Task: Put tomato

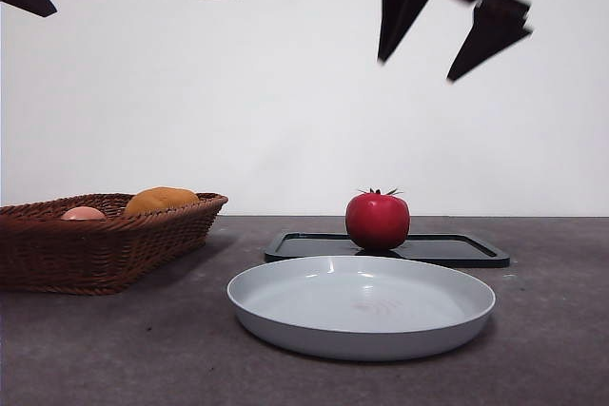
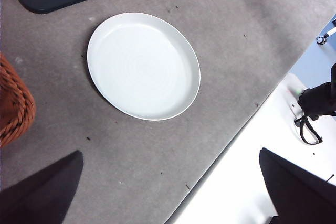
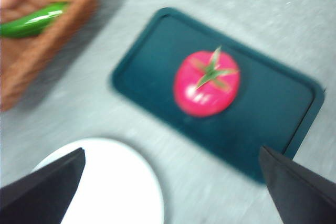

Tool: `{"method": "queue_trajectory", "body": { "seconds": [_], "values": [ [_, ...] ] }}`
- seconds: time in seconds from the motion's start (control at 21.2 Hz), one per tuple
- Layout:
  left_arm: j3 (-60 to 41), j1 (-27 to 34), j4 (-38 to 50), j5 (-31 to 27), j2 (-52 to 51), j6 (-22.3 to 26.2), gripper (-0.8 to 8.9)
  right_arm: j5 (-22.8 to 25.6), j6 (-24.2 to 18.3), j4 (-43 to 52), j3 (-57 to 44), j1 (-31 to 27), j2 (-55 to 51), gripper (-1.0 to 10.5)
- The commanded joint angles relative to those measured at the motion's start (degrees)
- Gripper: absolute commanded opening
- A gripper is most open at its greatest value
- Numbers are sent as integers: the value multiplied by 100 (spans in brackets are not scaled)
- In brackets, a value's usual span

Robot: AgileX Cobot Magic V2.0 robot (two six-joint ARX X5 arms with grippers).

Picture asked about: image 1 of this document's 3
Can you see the dark green rectangular tray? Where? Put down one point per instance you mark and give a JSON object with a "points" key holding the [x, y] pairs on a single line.
{"points": [[452, 251]]}

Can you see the pale grey round plate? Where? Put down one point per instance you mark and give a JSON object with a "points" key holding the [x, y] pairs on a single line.
{"points": [[361, 311]]}

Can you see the red tomato with green stem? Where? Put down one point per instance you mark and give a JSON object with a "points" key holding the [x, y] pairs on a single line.
{"points": [[378, 225]]}

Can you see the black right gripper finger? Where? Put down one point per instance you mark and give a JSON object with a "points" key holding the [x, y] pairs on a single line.
{"points": [[495, 30], [399, 2]]}

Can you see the brown wicker basket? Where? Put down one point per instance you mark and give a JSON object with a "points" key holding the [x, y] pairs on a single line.
{"points": [[104, 254]]}

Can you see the pale brown egg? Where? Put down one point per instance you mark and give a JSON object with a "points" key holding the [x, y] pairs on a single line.
{"points": [[83, 213]]}

